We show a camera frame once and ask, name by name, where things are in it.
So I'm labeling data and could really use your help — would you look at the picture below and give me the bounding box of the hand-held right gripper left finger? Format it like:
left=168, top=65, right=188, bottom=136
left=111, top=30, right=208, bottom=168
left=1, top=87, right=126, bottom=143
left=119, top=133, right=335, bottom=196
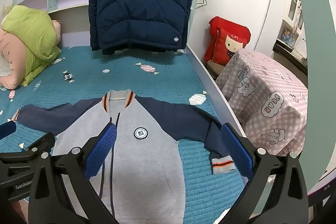
left=28, top=122, right=118, bottom=224

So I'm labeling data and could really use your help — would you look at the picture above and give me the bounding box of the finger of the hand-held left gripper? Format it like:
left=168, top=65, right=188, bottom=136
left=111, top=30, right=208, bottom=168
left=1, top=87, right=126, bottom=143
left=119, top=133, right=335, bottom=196
left=20, top=132, right=56, bottom=155
left=0, top=122, right=17, bottom=140

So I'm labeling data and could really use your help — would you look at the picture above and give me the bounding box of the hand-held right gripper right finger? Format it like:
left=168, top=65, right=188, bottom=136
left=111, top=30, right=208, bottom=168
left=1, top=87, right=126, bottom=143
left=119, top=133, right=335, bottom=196
left=220, top=123, right=309, bottom=224

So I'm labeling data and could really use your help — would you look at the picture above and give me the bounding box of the grey and navy jacket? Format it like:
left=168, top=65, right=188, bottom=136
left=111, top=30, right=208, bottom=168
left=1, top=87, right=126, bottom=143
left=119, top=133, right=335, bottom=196
left=13, top=89, right=235, bottom=223

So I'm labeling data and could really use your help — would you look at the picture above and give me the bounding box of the person's left forearm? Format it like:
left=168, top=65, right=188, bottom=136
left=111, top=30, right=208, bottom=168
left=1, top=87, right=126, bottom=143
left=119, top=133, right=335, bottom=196
left=10, top=200, right=28, bottom=222

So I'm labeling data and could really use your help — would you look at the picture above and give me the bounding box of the teal printed bed blanket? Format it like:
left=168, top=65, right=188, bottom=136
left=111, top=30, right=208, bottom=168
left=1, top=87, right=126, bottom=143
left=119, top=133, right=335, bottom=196
left=0, top=46, right=248, bottom=224

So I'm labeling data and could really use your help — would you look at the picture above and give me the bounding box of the red gift bag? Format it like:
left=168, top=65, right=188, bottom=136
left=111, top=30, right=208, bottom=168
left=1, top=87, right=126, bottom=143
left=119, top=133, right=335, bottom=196
left=204, top=17, right=251, bottom=65

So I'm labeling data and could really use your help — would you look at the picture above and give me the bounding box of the white cabinet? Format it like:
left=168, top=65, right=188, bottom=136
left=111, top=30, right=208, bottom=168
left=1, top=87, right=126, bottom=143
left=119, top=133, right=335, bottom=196
left=269, top=0, right=307, bottom=62

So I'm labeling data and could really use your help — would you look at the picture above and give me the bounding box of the navy and yellow puffer jacket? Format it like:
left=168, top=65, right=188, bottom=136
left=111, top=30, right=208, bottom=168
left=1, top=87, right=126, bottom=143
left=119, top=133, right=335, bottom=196
left=88, top=0, right=193, bottom=55

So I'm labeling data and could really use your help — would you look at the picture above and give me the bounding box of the teal door frame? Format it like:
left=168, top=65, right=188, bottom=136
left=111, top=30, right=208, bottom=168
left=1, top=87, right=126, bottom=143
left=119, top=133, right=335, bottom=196
left=257, top=0, right=336, bottom=214

